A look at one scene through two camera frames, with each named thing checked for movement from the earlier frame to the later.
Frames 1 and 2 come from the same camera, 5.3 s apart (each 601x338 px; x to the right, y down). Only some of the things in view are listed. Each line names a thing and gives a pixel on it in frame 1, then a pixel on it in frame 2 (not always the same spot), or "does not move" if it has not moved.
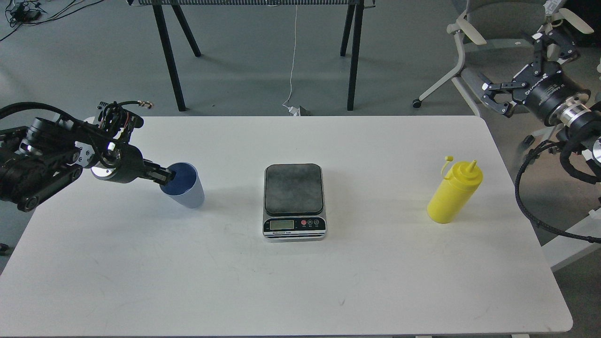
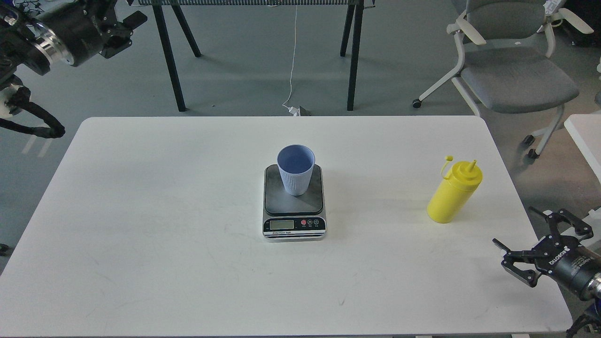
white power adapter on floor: x=296 y=112 does not move
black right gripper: x=546 y=83 to x=570 y=264
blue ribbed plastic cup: x=186 y=188 to x=296 y=163
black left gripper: x=122 y=163 to x=81 y=25
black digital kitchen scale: x=294 y=203 does not move
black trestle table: x=354 y=10 does not move
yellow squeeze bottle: x=462 y=180 does not move
